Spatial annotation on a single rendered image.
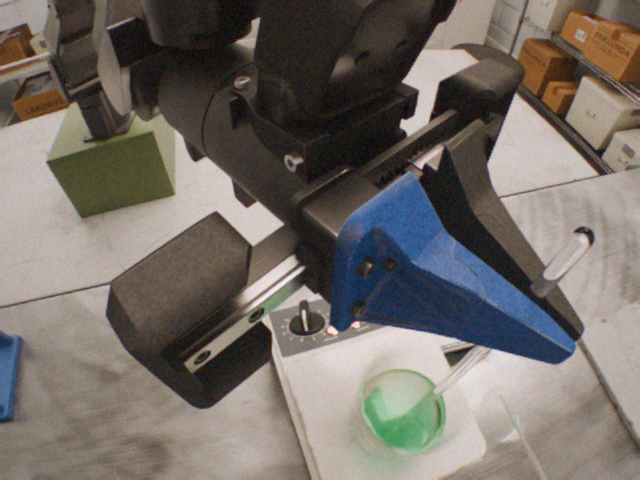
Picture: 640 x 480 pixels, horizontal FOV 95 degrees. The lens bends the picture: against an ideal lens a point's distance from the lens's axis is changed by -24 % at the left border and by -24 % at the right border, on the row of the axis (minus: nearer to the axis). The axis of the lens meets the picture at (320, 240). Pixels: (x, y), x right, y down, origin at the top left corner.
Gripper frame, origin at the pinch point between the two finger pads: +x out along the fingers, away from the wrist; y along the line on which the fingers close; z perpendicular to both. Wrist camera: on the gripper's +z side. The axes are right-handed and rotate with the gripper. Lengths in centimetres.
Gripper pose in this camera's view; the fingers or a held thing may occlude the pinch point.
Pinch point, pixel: (490, 283)
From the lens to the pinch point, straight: 12.7
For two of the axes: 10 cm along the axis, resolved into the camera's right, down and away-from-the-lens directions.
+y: 7.2, -5.4, 4.3
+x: 7.0, 5.8, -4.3
